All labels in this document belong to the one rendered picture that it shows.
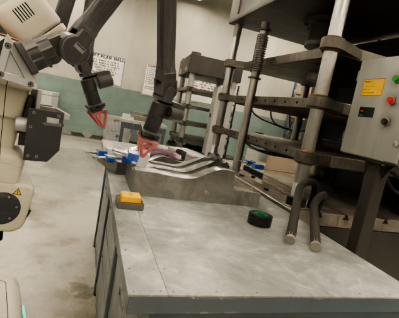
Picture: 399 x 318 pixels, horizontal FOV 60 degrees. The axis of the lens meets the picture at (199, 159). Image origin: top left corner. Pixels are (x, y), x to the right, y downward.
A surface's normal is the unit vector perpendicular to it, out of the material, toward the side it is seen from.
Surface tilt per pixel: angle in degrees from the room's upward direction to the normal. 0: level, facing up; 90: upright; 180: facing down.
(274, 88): 90
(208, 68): 90
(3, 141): 90
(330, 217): 90
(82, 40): 100
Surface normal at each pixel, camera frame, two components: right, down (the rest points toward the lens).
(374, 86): -0.94, -0.14
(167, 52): 0.53, 0.40
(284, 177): 0.29, 0.18
